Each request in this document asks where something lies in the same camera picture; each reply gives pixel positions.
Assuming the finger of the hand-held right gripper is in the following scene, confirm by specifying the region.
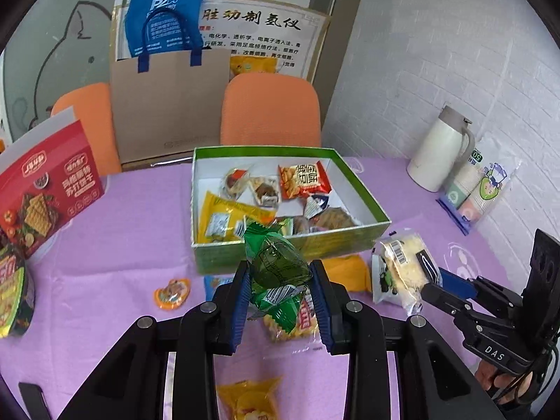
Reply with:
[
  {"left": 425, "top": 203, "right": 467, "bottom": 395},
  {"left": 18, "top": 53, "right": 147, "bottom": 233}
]
[
  {"left": 420, "top": 282, "right": 475, "bottom": 318},
  {"left": 413, "top": 248, "right": 480, "bottom": 298}
]

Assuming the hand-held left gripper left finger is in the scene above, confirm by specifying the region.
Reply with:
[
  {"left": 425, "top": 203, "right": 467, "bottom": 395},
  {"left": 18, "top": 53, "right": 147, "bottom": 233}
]
[{"left": 57, "top": 261, "right": 252, "bottom": 420}]

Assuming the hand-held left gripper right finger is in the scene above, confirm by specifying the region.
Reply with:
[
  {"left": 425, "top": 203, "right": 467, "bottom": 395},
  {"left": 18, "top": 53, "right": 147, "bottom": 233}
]
[{"left": 308, "top": 259, "right": 508, "bottom": 420}]

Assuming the white green snack packet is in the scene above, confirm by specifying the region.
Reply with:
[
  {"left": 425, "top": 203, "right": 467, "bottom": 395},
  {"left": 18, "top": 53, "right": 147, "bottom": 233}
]
[{"left": 371, "top": 229, "right": 439, "bottom": 315}]

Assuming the green cardboard box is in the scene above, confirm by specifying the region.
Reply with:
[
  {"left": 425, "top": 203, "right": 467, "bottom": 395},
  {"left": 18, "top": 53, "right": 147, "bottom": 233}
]
[{"left": 191, "top": 146, "right": 391, "bottom": 275}]

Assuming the brown snack packet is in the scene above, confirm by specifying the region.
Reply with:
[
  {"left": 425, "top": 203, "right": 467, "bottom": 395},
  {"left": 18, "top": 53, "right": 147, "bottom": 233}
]
[{"left": 280, "top": 216, "right": 316, "bottom": 236}]

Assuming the yellow snack packet white label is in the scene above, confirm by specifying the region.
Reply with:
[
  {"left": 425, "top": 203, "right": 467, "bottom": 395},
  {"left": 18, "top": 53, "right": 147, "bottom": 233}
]
[{"left": 197, "top": 190, "right": 277, "bottom": 244}]

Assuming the small striped snack packet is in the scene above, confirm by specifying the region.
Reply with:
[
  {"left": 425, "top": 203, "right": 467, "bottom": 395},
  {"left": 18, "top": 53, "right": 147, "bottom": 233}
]
[{"left": 303, "top": 194, "right": 332, "bottom": 220}]

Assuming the red snack packet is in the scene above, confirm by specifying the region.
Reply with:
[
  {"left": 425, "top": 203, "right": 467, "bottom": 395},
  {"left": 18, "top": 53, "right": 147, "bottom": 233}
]
[{"left": 277, "top": 160, "right": 332, "bottom": 201}]

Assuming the person's right hand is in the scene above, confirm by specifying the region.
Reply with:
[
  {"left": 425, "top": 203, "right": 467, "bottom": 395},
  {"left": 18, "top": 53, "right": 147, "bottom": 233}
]
[{"left": 475, "top": 350, "right": 539, "bottom": 403}]

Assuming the blue white snack packet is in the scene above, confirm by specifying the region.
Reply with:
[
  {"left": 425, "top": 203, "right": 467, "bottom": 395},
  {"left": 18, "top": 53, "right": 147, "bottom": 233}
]
[{"left": 203, "top": 274, "right": 236, "bottom": 302}]

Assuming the yellow bread packet red label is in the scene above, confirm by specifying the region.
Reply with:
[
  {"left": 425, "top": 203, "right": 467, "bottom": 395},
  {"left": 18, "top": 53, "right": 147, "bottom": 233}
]
[{"left": 261, "top": 291, "right": 319, "bottom": 343}]

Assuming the orange yellow snack packet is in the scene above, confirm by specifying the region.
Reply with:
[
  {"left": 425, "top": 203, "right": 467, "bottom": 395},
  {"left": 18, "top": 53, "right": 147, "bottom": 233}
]
[{"left": 323, "top": 254, "right": 373, "bottom": 295}]

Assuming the small orange jelly packet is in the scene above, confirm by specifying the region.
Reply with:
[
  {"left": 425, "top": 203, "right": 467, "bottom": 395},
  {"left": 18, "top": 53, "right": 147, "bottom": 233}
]
[{"left": 153, "top": 277, "right": 194, "bottom": 310}]

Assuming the paper cup pack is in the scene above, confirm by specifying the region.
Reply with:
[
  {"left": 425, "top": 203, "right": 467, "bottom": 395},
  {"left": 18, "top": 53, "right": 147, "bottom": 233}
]
[{"left": 437, "top": 137, "right": 523, "bottom": 236}]

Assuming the purple printed tablecloth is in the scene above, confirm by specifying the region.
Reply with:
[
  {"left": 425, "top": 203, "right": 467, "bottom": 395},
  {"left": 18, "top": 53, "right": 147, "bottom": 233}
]
[{"left": 0, "top": 155, "right": 526, "bottom": 420}]

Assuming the cream thermos jug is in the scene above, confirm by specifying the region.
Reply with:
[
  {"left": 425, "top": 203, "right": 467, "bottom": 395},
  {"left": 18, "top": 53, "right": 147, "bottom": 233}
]
[{"left": 407, "top": 105, "right": 476, "bottom": 193}]

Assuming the orange chair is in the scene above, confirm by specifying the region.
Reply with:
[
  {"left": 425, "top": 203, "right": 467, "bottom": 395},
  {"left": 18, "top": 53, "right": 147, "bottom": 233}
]
[
  {"left": 220, "top": 72, "right": 323, "bottom": 148},
  {"left": 50, "top": 82, "right": 123, "bottom": 176}
]

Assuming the brown paper bag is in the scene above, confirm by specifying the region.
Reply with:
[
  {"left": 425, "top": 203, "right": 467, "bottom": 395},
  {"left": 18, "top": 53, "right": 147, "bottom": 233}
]
[{"left": 109, "top": 48, "right": 232, "bottom": 167}]

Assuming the black phone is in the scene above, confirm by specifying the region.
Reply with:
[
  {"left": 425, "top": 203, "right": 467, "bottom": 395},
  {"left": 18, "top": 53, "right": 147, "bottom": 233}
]
[{"left": 18, "top": 383, "right": 53, "bottom": 420}]

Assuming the instant noodle bowl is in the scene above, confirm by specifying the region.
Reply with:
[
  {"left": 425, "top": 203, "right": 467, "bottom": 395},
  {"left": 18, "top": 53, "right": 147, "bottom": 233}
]
[{"left": 0, "top": 240, "right": 36, "bottom": 338}]

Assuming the red cracker box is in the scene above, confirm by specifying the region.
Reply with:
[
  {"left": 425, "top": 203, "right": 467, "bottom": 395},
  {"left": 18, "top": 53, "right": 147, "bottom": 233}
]
[{"left": 0, "top": 107, "right": 106, "bottom": 259}]

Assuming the blue tote bag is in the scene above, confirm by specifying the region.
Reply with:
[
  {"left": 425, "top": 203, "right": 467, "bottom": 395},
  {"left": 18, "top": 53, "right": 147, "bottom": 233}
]
[{"left": 125, "top": 0, "right": 211, "bottom": 74}]

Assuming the white wall poster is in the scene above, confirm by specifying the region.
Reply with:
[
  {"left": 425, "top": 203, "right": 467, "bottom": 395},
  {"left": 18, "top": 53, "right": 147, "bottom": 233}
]
[{"left": 197, "top": 3, "right": 330, "bottom": 80}]

